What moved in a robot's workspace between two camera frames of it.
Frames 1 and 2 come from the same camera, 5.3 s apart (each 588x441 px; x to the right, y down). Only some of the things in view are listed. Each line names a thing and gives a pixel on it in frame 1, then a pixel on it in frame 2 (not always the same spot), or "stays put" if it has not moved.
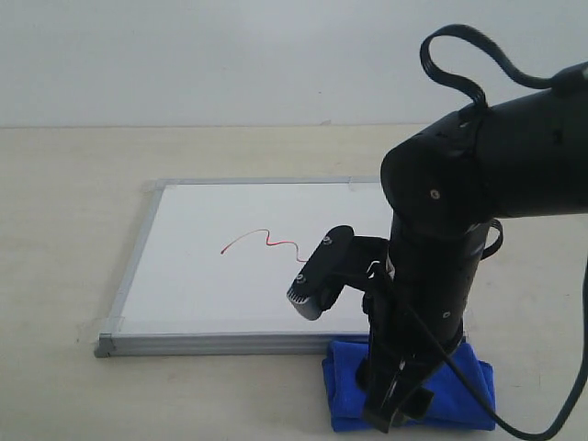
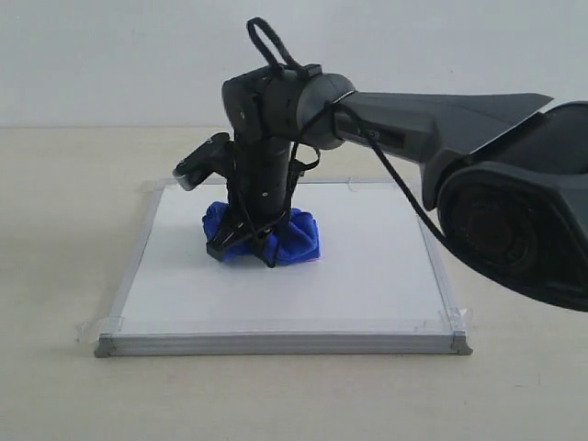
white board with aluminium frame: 208,263 stays put
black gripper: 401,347 → 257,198
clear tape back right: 363,183 stays put
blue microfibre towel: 457,401 → 294,240
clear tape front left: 98,331 stays put
